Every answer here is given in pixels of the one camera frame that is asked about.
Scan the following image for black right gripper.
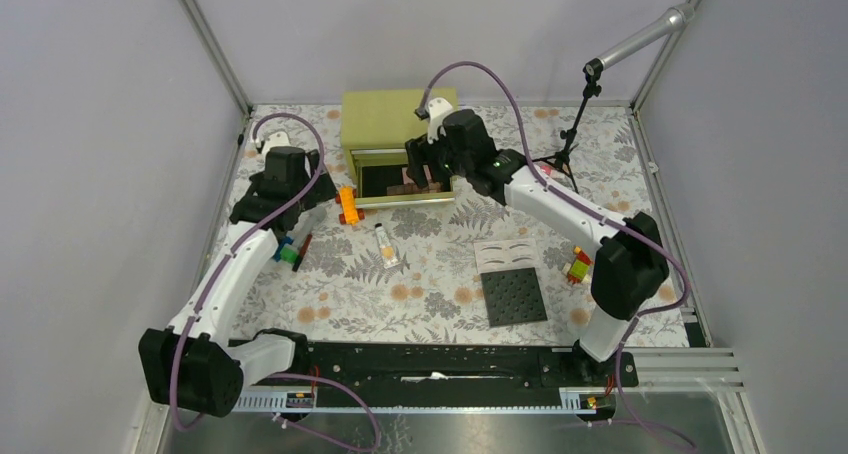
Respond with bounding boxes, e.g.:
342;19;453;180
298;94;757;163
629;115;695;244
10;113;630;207
405;129;472;191

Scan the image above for pink square compact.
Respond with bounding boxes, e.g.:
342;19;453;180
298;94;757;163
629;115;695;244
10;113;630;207
401;166;432;184

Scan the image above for white eyebrow stencil card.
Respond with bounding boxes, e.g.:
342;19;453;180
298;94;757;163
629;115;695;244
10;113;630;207
474;238;540;274

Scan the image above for white cream tube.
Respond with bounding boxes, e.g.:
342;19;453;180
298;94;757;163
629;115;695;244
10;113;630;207
375;223;399;269

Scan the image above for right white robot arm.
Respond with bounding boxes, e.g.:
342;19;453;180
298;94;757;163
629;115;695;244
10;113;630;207
405;105;669;386

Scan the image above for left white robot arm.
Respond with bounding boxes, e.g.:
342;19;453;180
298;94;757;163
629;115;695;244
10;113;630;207
138;146;336;417

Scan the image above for blue toy brick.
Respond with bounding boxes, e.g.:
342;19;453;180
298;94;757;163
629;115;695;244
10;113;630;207
272;236;292;262

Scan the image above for red brown eyeliner pencil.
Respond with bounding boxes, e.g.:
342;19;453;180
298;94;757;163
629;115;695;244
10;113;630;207
292;233;313;272

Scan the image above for yellow toy car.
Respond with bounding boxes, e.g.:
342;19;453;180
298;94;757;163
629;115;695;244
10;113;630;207
335;186;365;226

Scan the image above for pink lotion bottle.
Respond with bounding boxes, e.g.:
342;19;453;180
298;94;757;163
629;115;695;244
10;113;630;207
535;163;562;179

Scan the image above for green toy brick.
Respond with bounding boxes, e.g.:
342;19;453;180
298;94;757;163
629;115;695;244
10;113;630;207
281;245;300;264

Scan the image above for green drawer cabinet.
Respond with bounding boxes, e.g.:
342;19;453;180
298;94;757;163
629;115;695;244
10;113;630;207
340;89;455;210

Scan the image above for black tripod stand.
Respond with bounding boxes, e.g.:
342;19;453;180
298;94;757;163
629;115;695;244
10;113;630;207
534;59;604;193

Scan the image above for black perforated square plate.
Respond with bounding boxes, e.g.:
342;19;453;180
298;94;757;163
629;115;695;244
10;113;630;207
481;267;547;327

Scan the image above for red yellow green toy blocks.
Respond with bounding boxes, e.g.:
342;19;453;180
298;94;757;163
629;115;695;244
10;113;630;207
565;247;593;284

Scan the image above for silver metal pole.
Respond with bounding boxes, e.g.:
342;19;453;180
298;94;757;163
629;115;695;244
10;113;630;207
584;3;695;75

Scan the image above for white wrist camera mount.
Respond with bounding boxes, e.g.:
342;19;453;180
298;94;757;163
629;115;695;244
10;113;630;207
414;97;456;144

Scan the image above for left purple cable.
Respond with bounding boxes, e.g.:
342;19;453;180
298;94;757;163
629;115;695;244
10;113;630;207
166;113;382;454

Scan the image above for purple cable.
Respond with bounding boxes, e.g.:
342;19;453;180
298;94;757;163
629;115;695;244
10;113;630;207
166;113;382;454
415;61;697;454

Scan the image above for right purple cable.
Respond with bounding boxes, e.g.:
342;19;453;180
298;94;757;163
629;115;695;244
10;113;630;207
415;61;697;454

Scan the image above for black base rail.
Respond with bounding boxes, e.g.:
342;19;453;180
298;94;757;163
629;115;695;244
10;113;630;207
295;341;639;407

